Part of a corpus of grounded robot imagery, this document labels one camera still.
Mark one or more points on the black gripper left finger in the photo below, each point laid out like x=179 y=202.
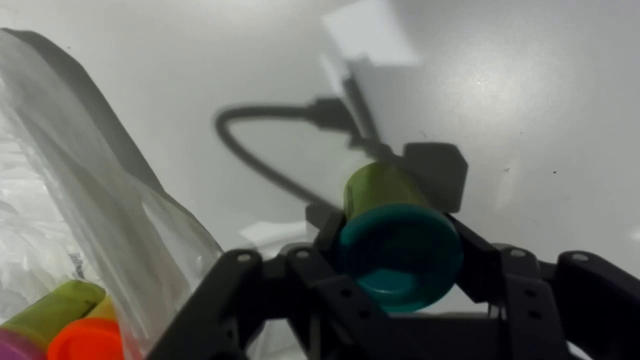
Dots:
x=286 y=306

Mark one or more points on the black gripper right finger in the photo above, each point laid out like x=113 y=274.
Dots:
x=541 y=300

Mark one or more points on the dough tub with teal lid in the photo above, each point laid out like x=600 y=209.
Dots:
x=396 y=247

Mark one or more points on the dough tub with purple lid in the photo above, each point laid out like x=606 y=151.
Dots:
x=46 y=317

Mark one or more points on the white plastic bag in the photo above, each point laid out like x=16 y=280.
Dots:
x=100 y=200

